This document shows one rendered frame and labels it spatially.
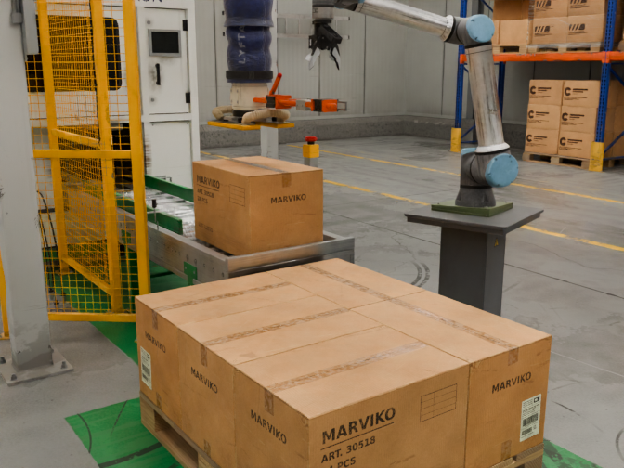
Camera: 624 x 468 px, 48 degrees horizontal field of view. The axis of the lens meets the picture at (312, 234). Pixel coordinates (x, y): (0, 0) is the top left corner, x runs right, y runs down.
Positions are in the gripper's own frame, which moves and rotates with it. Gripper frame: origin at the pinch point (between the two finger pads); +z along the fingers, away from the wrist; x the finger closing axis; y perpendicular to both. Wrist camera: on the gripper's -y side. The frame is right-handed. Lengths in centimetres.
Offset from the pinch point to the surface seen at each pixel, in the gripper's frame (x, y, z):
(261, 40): 1, 48, -13
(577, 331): -155, -25, 139
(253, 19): 5, 49, -22
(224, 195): 20, 52, 58
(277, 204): 6, 27, 60
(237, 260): 32, 20, 81
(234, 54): 11, 56, -7
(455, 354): 20, -98, 86
